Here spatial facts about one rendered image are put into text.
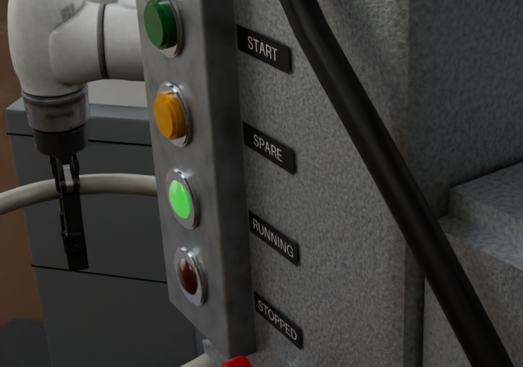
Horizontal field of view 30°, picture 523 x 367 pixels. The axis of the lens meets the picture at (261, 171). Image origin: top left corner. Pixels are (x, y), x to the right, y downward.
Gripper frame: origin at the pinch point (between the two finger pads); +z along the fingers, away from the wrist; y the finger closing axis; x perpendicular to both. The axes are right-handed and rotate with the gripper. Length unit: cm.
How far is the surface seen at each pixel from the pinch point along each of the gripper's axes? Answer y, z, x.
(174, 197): 80, -53, 1
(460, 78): 94, -65, 10
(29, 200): 2.3, -9.6, -5.7
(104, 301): -59, 56, 9
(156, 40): 79, -62, 1
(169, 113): 80, -58, 1
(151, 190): 5.0, -9.8, 11.5
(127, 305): -56, 56, 13
